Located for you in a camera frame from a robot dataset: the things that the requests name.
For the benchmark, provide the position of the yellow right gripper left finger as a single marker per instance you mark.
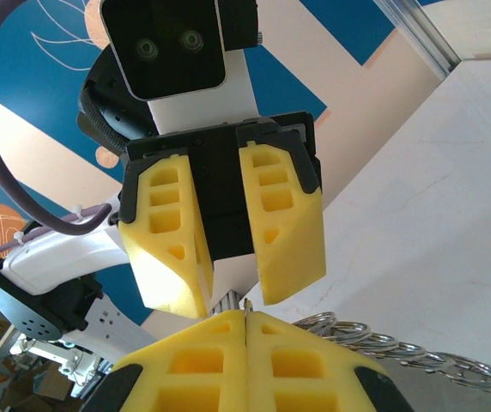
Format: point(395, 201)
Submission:
point(185, 377)

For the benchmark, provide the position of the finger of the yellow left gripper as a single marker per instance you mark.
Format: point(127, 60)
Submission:
point(164, 274)
point(297, 249)

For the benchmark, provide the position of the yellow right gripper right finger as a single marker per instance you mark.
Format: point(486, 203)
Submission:
point(314, 377)

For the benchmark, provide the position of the silver key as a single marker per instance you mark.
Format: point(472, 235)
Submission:
point(247, 305)

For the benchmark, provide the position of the silver perforated key holder plate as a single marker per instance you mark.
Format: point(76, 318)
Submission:
point(443, 392)

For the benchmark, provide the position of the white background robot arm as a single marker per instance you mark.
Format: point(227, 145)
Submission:
point(56, 356)

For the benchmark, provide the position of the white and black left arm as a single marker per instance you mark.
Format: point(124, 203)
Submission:
point(65, 257)

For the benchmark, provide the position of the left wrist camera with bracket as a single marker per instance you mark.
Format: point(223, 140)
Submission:
point(164, 47)

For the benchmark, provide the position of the aluminium frame post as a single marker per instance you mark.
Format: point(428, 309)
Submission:
point(426, 38)

